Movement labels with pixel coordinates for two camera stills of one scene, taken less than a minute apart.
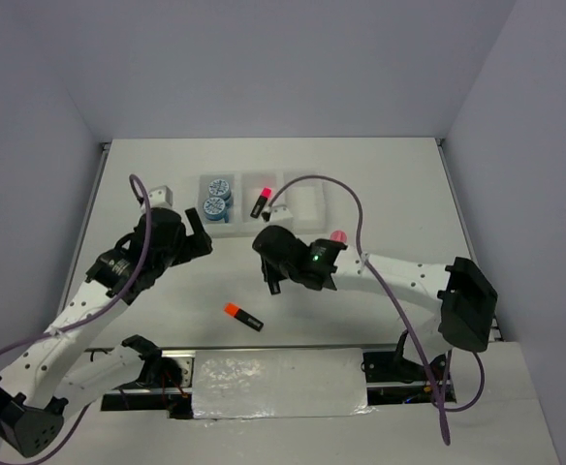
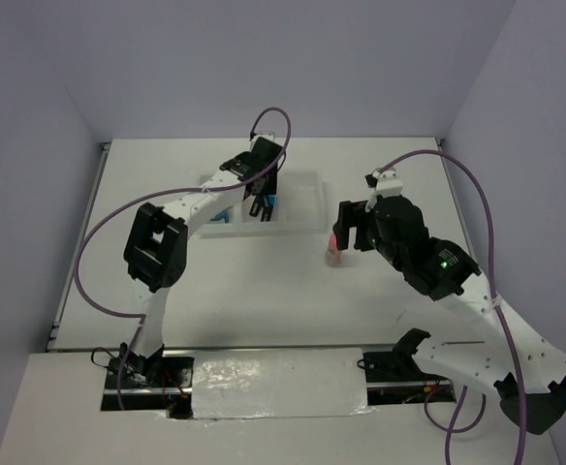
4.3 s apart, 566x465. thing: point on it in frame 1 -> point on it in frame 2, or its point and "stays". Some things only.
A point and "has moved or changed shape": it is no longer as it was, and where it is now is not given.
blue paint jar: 219,188 has moved or changed shape
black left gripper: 197,244 -> 271,185
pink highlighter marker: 258,207 stays
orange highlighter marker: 233,310 -> 267,209
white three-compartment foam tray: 237,204 stays
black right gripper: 269,271 -> 352,213
